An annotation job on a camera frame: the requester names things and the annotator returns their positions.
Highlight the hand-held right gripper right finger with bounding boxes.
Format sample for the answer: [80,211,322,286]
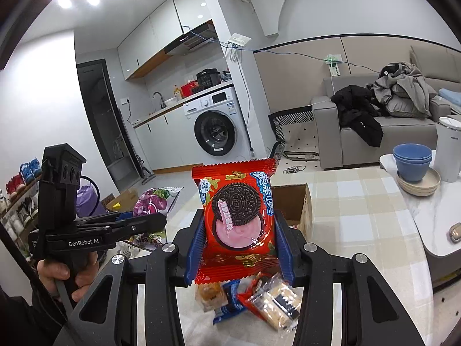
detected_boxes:
[272,212,427,346]

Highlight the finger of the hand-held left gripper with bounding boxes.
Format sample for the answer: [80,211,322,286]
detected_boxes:
[75,212,135,228]
[108,213,168,242]

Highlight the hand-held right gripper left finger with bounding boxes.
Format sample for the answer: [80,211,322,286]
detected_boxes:
[54,209,206,346]

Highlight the purple candy packet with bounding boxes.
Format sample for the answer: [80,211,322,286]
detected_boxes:
[133,187,184,251]

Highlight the yellow cake packet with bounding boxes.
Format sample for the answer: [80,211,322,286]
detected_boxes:
[194,280,228,313]

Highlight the clear biscuit packet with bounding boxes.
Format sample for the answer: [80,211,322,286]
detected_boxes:
[238,272,302,333]

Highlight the brown cardboard box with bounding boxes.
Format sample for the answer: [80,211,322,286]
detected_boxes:
[271,183,315,238]

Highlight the red cookie packet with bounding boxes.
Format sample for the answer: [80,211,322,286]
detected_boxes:
[191,158,281,285]

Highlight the blue cookie packet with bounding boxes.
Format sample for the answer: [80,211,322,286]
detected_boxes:
[212,279,250,326]

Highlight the person's left forearm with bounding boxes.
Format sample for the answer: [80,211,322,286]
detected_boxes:
[0,285,73,346]

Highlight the person's left hand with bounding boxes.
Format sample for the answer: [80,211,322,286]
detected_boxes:
[37,251,102,309]

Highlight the purple plastic bag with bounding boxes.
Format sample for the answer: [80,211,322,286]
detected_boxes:
[75,184,100,217]

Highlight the cardboard box on floor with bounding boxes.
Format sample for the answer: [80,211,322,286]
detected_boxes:
[101,187,139,213]

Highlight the shoe rack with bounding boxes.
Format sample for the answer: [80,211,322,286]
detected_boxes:
[0,176,42,260]

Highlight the blue shoes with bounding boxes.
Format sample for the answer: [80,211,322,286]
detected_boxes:
[20,158,41,184]

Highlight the floor mop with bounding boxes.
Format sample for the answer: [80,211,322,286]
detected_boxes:
[133,151,155,185]

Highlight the checked tablecloth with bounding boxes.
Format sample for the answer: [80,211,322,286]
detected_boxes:
[137,168,433,346]

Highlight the lower kitchen cabinets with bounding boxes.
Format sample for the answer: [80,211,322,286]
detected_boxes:
[133,104,202,174]

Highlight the kitchen cabinets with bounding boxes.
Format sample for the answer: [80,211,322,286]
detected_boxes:
[133,104,202,174]
[117,0,213,82]

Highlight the dark door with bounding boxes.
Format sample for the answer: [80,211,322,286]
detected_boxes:
[75,59,135,188]

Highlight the white washing machine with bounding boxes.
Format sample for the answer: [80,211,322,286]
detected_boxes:
[184,86,253,163]

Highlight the grey sofa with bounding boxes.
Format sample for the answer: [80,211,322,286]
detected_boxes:
[311,45,461,170]

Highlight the black white patterned bag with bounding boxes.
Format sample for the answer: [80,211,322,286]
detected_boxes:
[268,106,319,161]

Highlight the red box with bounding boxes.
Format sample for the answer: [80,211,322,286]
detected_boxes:
[180,81,199,98]

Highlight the white marble coffee table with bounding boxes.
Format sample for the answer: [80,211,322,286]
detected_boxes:
[379,149,461,291]

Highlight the stacked blue bowls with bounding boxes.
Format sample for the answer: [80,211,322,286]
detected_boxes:
[392,143,433,183]

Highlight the stacked beige plates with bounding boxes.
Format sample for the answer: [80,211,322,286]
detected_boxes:
[396,169,442,197]

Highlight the black pressure cooker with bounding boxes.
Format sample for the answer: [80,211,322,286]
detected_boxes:
[196,68,221,89]

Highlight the black jacket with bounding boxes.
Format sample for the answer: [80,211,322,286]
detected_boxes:
[329,84,384,148]

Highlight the range hood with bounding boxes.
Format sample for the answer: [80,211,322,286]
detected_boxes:
[165,25,218,56]

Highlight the upper kitchen cabinets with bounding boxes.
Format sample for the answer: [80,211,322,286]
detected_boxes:
[117,0,213,82]

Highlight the white electric kettle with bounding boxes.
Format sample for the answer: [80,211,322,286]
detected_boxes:
[434,115,461,183]

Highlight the grey clothes pile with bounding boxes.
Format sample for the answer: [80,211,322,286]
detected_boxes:
[367,61,440,118]

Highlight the white wifi router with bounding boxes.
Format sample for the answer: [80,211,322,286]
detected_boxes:
[223,33,253,62]

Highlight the light blue pillow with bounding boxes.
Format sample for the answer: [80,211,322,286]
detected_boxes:
[437,88,461,107]

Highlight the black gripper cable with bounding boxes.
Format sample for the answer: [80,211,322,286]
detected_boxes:
[81,175,100,217]

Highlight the wall socket with plugs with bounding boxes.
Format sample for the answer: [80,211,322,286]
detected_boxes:
[324,54,343,77]

